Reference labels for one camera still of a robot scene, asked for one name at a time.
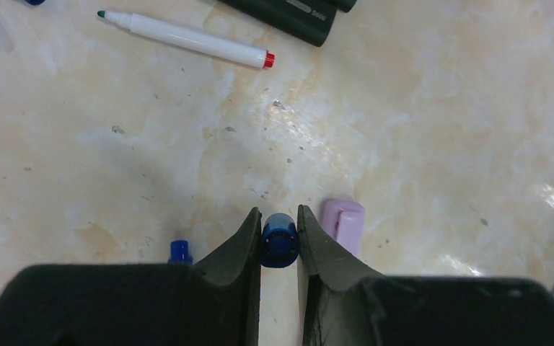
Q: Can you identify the dark blue pen cap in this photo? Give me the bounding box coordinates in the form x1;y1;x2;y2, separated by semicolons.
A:
24;0;45;6

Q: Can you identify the small blue marker cap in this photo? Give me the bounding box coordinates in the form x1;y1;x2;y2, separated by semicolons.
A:
167;240;193;265

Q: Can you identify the pink capped black highlighter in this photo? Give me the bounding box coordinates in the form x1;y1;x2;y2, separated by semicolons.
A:
221;0;338;47

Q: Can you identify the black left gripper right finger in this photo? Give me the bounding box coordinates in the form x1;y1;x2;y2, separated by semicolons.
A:
297;205;554;345

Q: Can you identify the lilac highlighter pen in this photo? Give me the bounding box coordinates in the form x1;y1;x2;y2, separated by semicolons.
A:
320;199;366;257

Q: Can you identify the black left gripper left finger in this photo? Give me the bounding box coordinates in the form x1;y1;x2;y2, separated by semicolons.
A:
0;208;261;345

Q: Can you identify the red capped white marker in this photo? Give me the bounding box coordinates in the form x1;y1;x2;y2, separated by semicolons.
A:
97;10;275;68

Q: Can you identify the blue capped black highlighter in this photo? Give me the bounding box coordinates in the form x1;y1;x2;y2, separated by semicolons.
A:
330;0;356;13

